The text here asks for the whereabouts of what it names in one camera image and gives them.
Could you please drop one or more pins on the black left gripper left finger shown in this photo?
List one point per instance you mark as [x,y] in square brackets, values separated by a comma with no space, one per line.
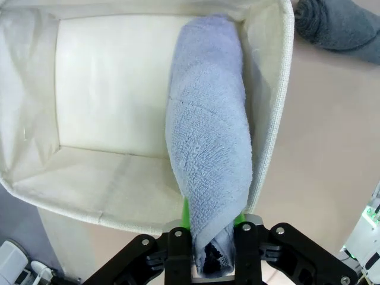
[175,255]

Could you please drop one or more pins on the white floor device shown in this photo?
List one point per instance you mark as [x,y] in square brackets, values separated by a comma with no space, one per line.
[12,261]

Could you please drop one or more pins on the white device with green lights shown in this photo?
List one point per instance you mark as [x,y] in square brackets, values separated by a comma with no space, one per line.
[365,237]

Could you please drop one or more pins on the cream fabric storage bin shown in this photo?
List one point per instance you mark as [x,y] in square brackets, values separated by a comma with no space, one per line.
[104,89]

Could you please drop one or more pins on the light blue towel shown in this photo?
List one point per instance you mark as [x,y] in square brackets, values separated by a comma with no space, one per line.
[207,133]

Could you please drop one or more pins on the dark grey towel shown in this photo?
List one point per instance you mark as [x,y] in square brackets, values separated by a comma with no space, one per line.
[335,26]

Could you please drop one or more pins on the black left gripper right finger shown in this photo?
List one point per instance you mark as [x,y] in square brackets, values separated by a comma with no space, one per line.
[249,255]

